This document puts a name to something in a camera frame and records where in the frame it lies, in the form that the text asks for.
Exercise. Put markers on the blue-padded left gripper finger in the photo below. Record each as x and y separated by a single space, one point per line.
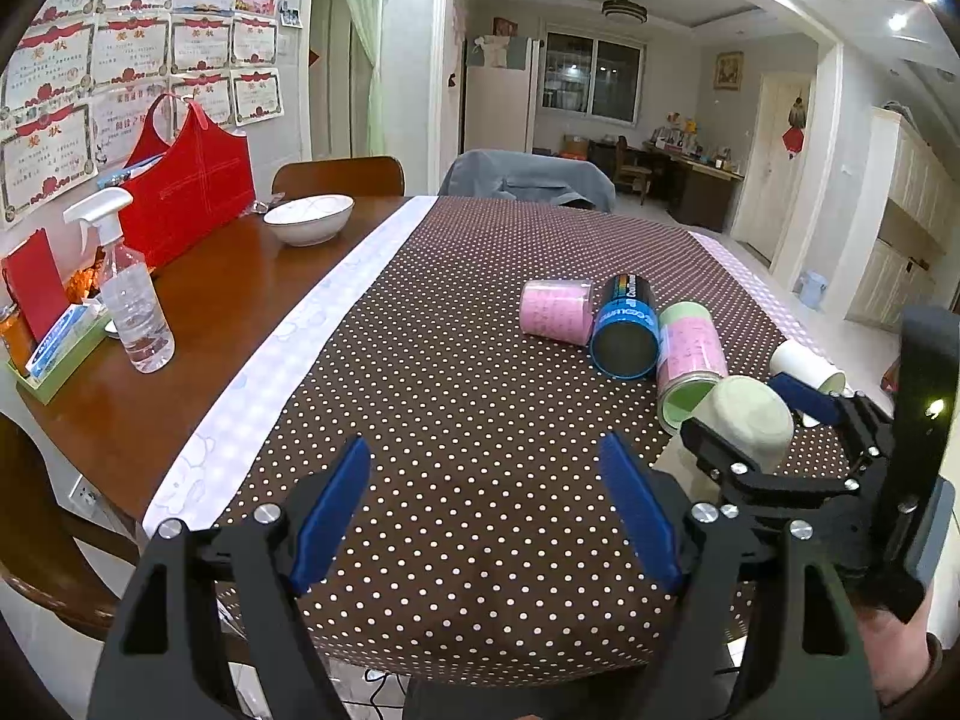
165 655

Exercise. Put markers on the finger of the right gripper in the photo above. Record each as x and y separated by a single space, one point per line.
722 474
863 428

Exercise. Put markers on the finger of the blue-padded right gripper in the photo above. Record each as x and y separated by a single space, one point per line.
763 627

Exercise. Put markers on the pale green cup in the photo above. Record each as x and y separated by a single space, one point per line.
750 416

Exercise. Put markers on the white paper cup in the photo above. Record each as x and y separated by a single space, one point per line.
803 379

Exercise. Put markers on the pink green clear-wrapped cup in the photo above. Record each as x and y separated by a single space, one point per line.
691 361

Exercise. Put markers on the person's right hand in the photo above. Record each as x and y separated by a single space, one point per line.
900 654

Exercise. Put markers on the light blue bin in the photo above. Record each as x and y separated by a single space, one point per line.
810 289

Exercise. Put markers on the blue and black can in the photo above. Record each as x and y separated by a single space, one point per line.
624 343

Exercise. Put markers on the wooden chair near left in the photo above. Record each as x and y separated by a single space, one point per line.
40 547

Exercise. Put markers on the white cabinet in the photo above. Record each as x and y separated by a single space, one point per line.
906 221

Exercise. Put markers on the brown polka dot tablecloth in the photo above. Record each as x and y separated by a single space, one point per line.
486 550

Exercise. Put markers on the dark wooden desk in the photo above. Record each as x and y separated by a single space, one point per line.
695 193

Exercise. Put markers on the green tray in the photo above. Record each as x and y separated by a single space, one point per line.
45 388

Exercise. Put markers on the wooden desk chair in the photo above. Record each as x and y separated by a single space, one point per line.
628 173

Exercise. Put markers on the clear spray bottle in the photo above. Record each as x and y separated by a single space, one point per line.
123 281

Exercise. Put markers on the blue white tissue pack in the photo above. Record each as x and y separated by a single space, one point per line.
69 327

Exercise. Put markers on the orange can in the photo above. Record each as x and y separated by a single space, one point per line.
17 338

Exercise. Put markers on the grey cloth covered chair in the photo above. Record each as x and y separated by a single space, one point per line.
531 178

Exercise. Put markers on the red envelope box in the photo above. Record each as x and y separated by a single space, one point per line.
33 281

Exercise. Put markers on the white ceramic bowl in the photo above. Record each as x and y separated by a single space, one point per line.
310 221

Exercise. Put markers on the red tote bag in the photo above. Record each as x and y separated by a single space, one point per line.
184 190

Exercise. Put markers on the white refrigerator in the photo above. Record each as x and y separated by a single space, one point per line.
502 78

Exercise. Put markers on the wooden chair far side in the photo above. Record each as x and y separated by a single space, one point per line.
361 178

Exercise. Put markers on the ceiling fan lamp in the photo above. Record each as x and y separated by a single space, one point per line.
625 10

